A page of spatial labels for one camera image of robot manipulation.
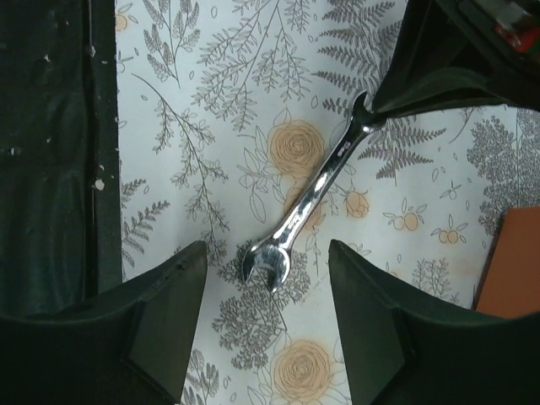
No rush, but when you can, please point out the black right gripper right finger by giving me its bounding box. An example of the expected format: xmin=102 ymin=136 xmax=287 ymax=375
xmin=328 ymin=240 xmax=539 ymax=404

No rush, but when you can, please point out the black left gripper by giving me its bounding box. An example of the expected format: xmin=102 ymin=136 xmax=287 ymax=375
xmin=373 ymin=1 xmax=539 ymax=115

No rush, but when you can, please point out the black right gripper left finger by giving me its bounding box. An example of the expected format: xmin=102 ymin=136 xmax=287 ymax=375
xmin=1 ymin=240 xmax=208 ymax=404

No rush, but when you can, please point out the orange drawer box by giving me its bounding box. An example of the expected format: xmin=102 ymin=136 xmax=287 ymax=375
xmin=475 ymin=207 xmax=539 ymax=318

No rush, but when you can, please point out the steel open-end wrench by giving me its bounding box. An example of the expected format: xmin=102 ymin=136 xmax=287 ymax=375
xmin=241 ymin=91 xmax=386 ymax=293

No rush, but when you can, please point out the floral table mat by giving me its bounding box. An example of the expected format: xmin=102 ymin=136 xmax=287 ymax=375
xmin=114 ymin=1 xmax=539 ymax=404

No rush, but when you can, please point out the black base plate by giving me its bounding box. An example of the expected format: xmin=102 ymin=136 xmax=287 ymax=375
xmin=1 ymin=1 xmax=122 ymax=317

